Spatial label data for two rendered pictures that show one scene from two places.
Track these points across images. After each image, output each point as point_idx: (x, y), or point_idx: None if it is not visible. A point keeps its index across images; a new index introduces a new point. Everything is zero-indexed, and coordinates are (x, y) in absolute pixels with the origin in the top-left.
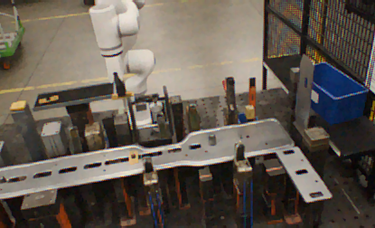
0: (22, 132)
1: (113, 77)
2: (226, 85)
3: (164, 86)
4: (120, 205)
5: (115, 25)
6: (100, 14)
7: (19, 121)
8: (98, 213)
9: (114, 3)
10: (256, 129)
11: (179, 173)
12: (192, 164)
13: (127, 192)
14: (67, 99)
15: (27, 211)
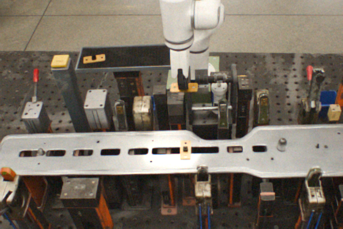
0: (61, 89)
1: (177, 73)
2: (312, 79)
3: (234, 67)
4: (163, 194)
5: (188, 18)
6: (173, 4)
7: (60, 79)
8: (138, 197)
9: None
10: (337, 138)
11: (235, 175)
12: (254, 174)
13: (172, 179)
14: (115, 63)
15: (66, 200)
